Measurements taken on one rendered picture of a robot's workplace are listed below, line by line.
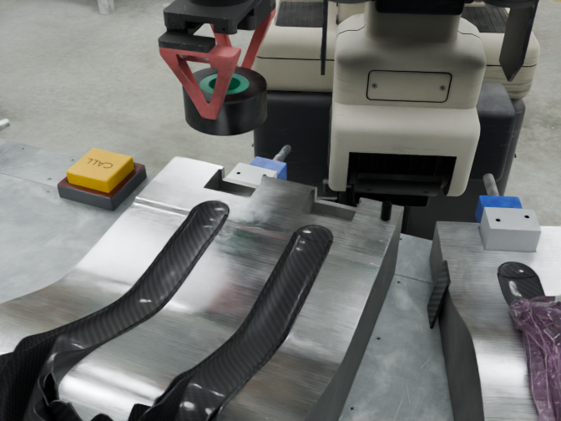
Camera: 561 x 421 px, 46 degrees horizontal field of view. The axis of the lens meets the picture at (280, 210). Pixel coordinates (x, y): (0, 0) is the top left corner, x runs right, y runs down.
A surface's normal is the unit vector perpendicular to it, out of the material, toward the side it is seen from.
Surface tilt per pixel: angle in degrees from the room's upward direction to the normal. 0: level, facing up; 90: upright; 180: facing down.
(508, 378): 10
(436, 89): 98
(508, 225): 0
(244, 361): 27
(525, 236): 90
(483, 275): 0
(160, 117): 0
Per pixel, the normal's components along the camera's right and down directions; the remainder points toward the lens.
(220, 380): 0.14, -0.97
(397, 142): -0.08, 0.71
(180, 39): 0.00, -0.81
